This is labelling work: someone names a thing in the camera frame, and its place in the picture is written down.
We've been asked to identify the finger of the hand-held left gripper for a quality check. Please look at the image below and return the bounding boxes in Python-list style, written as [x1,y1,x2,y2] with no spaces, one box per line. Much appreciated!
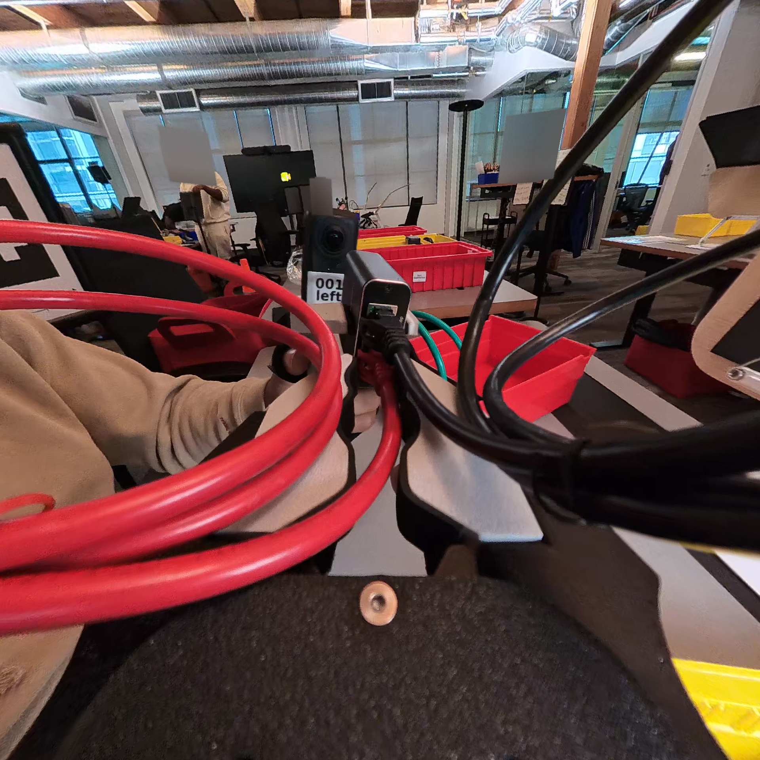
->
[270,300,357,336]

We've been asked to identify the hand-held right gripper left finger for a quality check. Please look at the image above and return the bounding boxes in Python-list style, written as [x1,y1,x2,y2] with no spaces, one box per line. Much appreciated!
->
[226,380,360,538]

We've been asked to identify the red box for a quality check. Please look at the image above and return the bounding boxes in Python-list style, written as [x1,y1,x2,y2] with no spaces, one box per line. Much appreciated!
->
[623,319,732,400]

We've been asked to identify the person's left forearm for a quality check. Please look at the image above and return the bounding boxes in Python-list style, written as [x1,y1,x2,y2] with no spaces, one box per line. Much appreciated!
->
[0,310,280,511]

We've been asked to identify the grey ethernet adapter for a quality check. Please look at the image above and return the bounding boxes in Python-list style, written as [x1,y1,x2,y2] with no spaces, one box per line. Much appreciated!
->
[344,249,412,357]

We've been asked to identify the red ethernet cable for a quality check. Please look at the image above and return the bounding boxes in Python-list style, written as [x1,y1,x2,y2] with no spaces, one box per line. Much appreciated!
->
[0,220,405,636]

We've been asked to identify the yellow plastic bin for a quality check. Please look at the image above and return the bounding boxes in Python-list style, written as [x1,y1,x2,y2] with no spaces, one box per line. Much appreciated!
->
[670,537,760,760]

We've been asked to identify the yellow tote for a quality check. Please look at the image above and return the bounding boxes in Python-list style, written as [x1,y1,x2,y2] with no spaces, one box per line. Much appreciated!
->
[356,234,459,250]

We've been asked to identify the silver air duct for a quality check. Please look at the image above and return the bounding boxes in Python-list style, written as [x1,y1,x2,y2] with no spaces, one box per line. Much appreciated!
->
[0,18,496,114]

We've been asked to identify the black ethernet cable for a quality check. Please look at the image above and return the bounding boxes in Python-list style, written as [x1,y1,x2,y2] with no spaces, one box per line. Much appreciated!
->
[362,0,760,550]

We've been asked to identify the green ethernet cable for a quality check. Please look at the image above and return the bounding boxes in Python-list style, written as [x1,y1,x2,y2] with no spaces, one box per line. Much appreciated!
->
[411,310,464,381]

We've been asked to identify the black tv screen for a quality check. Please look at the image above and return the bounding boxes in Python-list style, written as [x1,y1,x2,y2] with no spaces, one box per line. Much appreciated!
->
[222,148,317,216]

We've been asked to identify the black floor lamp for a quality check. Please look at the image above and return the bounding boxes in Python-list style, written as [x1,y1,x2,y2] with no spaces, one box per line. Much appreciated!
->
[448,99,485,241]

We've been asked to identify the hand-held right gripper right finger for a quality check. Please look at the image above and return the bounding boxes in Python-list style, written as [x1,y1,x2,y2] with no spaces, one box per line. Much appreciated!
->
[395,359,546,544]

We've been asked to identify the black board with wooden edge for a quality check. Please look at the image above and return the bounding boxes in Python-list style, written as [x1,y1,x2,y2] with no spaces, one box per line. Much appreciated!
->
[698,107,760,217]

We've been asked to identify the black board on white stand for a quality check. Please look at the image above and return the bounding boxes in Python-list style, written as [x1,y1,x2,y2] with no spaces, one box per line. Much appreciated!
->
[690,261,760,400]

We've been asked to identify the large red tote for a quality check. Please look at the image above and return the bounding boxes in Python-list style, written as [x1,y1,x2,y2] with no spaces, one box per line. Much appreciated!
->
[363,240,494,293]

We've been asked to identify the small yellow bin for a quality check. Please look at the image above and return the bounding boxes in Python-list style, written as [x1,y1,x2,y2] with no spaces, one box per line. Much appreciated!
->
[674,213,758,238]

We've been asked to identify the wooden desk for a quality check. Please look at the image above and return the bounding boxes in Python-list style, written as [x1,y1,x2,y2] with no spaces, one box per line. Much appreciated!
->
[600,233,760,351]

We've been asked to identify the red plastic bin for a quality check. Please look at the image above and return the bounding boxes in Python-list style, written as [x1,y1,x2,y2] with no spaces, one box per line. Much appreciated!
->
[410,315,596,424]

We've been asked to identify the red plastic container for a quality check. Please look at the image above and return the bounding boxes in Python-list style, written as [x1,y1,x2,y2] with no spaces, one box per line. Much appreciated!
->
[147,291,280,376]

